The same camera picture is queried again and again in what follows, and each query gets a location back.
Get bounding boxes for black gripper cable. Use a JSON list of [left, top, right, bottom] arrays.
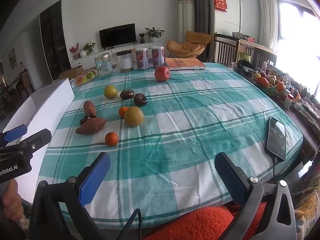
[[124, 208, 142, 240]]

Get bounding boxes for black-lidded glass jar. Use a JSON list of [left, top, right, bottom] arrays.
[[117, 50, 133, 73]]

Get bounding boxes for orange book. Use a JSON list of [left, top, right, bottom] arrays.
[[164, 57, 206, 71]]

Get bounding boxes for basket of produce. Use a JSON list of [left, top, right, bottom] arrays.
[[252, 71, 285, 97]]

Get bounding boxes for black smartphone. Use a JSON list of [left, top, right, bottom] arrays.
[[266, 116, 287, 162]]

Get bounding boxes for dark patterned cloth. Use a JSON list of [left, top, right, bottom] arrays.
[[291, 99, 320, 142]]

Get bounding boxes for white bottle with red cap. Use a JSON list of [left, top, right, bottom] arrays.
[[282, 92, 294, 109]]

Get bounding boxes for pink labelled can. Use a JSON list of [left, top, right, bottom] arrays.
[[135, 48, 149, 71]]

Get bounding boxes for covered standing air conditioner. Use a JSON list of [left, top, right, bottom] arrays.
[[177, 0, 195, 42]]

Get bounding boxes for clear boxes of red fruit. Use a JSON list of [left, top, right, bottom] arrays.
[[151, 46, 165, 69]]

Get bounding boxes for orange lounge chair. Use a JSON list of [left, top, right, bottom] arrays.
[[166, 31, 212, 58]]

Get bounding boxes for reddish sweet potato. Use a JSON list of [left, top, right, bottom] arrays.
[[83, 100, 97, 118], [75, 118, 107, 135]]

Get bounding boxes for small yellow-green fruit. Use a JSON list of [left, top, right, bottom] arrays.
[[104, 85, 118, 99]]

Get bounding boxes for large yellow citrus fruit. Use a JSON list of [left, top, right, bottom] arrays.
[[124, 106, 144, 127]]

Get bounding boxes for red flower bouquet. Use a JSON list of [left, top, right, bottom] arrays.
[[69, 43, 80, 61]]

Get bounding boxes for white television cabinet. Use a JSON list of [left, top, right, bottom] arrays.
[[70, 43, 164, 68]]

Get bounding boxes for white sheer curtain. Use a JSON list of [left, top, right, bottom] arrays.
[[259, 0, 281, 53]]

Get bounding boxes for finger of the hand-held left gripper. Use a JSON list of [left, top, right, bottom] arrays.
[[18, 129, 52, 153], [0, 124, 28, 147]]

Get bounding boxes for brown cardboard box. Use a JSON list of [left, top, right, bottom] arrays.
[[58, 65, 84, 80]]

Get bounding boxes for fruit-printed carton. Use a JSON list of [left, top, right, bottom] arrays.
[[74, 70, 97, 87]]

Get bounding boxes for green plaid tablecloth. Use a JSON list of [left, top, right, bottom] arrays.
[[37, 62, 304, 229]]

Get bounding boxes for wooden side desk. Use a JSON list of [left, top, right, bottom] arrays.
[[235, 36, 278, 65]]

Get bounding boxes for dark wooden chair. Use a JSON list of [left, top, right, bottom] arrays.
[[214, 33, 240, 67]]

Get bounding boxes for black display cabinet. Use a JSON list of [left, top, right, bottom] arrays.
[[39, 0, 72, 82]]

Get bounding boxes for red wall hanging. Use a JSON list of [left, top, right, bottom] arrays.
[[214, 0, 228, 12]]

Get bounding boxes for grey curtain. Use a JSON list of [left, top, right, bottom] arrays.
[[187, 0, 215, 63]]

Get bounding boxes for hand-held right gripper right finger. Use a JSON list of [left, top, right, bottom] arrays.
[[214, 152, 297, 240]]

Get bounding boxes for flat-screen television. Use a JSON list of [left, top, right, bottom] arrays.
[[99, 23, 137, 49]]

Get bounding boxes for phone charging cable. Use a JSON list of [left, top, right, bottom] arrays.
[[272, 156, 279, 182]]

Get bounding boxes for person's left hand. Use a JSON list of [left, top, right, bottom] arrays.
[[1, 179, 24, 222]]

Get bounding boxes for leafy green houseplant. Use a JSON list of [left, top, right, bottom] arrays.
[[83, 41, 96, 55]]

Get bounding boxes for framed wall picture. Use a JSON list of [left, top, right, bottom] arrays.
[[7, 47, 18, 67]]

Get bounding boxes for large green potted plant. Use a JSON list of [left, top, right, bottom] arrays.
[[144, 27, 165, 43]]

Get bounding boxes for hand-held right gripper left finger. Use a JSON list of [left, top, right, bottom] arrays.
[[29, 152, 112, 240]]

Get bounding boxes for orange fuzzy cloth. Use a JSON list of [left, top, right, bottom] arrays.
[[142, 201, 267, 240]]

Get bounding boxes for floral sofa cover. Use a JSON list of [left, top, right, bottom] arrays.
[[292, 160, 320, 240]]

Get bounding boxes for clear glass jar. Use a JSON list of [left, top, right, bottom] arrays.
[[94, 53, 113, 75]]

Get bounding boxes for white cardboard box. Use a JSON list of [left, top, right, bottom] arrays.
[[0, 78, 75, 205]]

